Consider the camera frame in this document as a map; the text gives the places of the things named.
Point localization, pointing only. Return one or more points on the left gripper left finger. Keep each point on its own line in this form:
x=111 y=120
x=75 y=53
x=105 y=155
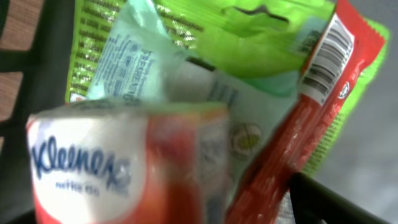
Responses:
x=25 y=218

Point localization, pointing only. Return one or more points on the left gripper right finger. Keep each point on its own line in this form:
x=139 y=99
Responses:
x=313 y=203

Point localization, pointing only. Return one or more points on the red white tissue pack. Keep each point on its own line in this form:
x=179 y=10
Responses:
x=108 y=162

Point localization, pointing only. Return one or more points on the red snack stick wrapper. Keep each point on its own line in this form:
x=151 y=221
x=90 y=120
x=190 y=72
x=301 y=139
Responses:
x=346 y=48

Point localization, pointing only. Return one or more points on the green gummy candy bag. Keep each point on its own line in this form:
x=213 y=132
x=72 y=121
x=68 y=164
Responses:
x=245 y=39

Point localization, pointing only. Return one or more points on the mint green wipes pack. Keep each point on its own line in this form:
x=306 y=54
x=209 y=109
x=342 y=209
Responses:
x=139 y=62

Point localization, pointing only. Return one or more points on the grey plastic shopping basket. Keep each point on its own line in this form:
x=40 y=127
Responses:
x=45 y=68

